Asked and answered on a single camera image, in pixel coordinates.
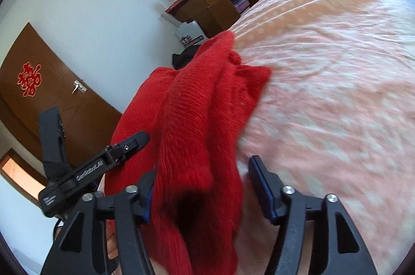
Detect red double happiness sticker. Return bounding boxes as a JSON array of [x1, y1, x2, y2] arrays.
[[17, 62, 42, 97]]

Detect red knitted sweater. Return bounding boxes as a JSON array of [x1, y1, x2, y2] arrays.
[[105, 31, 271, 274]]

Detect silver door handle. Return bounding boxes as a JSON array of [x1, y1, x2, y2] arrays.
[[71, 80, 87, 95]]

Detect brown wooden desk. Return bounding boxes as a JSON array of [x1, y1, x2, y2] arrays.
[[166, 0, 258, 38]]

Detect brown wooden door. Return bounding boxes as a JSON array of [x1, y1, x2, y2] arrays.
[[0, 22, 123, 178]]

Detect polka dot bed sheet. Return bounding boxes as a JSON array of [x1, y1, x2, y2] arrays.
[[231, 0, 414, 274]]

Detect black clothing on floor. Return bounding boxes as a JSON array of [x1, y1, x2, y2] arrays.
[[172, 45, 200, 70]]

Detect white paper bag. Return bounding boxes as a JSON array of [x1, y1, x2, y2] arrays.
[[176, 21, 208, 47]]

